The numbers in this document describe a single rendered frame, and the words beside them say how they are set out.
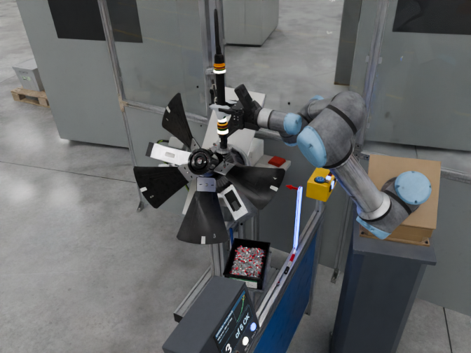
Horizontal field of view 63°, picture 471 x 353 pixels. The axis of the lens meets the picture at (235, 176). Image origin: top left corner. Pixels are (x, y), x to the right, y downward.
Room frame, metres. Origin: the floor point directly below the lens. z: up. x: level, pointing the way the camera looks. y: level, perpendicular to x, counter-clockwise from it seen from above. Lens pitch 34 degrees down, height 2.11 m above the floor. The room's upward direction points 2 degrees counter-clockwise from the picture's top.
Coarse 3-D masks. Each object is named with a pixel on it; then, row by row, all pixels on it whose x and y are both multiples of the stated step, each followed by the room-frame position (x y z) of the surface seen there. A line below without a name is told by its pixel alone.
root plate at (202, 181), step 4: (200, 180) 1.40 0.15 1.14; (204, 180) 1.41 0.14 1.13; (208, 180) 1.42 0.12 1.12; (212, 180) 1.43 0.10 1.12; (204, 184) 1.40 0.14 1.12; (208, 184) 1.40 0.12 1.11; (212, 184) 1.41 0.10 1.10; (200, 188) 1.38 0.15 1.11; (204, 188) 1.38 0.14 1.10; (208, 188) 1.39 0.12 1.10; (212, 188) 1.40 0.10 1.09
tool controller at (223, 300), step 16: (208, 288) 0.73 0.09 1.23; (224, 288) 0.72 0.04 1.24; (240, 288) 0.71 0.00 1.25; (208, 304) 0.67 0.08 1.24; (224, 304) 0.66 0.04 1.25; (240, 304) 0.68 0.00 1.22; (192, 320) 0.62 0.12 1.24; (208, 320) 0.61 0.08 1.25; (224, 320) 0.61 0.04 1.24; (240, 320) 0.66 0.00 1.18; (256, 320) 0.70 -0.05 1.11; (176, 336) 0.58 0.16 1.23; (192, 336) 0.57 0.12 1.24; (208, 336) 0.56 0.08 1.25; (224, 336) 0.59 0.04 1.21; (240, 336) 0.63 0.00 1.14; (176, 352) 0.53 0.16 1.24; (192, 352) 0.52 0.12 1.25; (208, 352) 0.54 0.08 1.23; (240, 352) 0.61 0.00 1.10
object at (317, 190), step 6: (318, 168) 1.56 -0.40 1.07; (312, 174) 1.51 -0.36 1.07; (318, 174) 1.51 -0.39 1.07; (324, 174) 1.51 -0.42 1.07; (312, 180) 1.46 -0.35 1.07; (330, 180) 1.46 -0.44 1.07; (312, 186) 1.44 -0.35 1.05; (318, 186) 1.43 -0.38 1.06; (324, 186) 1.42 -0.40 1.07; (306, 192) 1.46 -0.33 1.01; (312, 192) 1.44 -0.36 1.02; (318, 192) 1.43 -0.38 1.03; (324, 192) 1.42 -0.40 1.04; (330, 192) 1.46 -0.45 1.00; (318, 198) 1.43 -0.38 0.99; (324, 198) 1.41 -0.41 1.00
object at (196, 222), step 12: (204, 192) 1.37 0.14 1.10; (216, 192) 1.39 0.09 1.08; (192, 204) 1.32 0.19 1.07; (204, 204) 1.33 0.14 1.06; (216, 204) 1.35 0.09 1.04; (192, 216) 1.29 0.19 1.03; (204, 216) 1.29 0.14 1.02; (216, 216) 1.31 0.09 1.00; (180, 228) 1.25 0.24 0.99; (192, 228) 1.25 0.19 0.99; (204, 228) 1.26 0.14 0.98; (216, 228) 1.27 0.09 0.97; (192, 240) 1.22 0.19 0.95; (216, 240) 1.23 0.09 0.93
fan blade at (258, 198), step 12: (240, 168) 1.41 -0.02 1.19; (252, 168) 1.41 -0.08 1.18; (264, 168) 1.41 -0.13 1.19; (276, 168) 1.40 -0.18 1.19; (240, 180) 1.33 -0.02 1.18; (252, 180) 1.33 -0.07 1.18; (264, 180) 1.33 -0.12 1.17; (252, 192) 1.28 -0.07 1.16; (264, 192) 1.27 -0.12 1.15; (276, 192) 1.27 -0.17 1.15; (264, 204) 1.23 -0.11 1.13
